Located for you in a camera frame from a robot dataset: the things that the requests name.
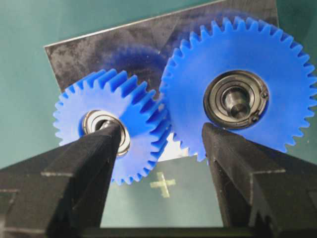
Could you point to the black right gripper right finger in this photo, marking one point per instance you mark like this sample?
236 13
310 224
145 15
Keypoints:
261 192

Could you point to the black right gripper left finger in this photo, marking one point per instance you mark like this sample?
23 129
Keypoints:
57 193

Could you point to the small blue plastic gear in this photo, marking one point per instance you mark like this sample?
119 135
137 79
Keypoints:
110 95

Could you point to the steel shaft on plate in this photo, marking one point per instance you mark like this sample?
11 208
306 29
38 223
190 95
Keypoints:
103 124

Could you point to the large blue plastic gear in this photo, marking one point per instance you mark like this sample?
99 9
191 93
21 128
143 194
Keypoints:
243 75

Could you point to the lower yellow cross mark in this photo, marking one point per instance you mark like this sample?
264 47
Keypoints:
163 184

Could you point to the grey metal base plate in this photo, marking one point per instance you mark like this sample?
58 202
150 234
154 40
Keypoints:
141 48

